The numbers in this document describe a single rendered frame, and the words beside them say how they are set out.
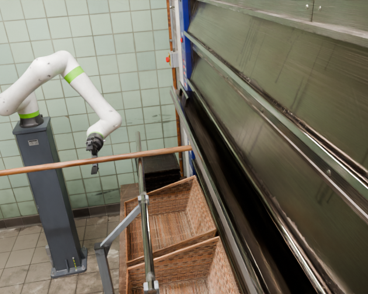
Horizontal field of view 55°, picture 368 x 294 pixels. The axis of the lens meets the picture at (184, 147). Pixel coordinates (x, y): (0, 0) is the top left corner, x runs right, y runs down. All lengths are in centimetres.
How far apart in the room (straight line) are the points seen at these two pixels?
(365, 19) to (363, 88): 10
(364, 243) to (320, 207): 13
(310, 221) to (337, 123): 25
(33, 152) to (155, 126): 110
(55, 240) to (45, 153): 70
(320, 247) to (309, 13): 45
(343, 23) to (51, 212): 235
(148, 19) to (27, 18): 88
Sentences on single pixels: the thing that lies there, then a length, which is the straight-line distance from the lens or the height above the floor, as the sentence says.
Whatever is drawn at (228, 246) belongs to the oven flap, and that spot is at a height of 95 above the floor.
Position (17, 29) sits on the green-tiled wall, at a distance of 299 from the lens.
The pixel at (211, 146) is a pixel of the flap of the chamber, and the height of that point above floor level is 141.
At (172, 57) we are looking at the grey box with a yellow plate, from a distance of 258.
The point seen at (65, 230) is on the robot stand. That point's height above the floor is 38.
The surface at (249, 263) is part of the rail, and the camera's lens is 81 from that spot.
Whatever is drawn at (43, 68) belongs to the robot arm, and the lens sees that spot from 199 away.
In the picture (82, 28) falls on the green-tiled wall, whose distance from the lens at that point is 290.
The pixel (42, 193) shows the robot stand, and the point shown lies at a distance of 262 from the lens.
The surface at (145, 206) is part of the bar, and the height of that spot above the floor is 117.
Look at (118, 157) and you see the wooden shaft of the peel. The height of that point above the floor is 120.
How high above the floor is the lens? 200
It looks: 26 degrees down
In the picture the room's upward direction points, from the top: 4 degrees counter-clockwise
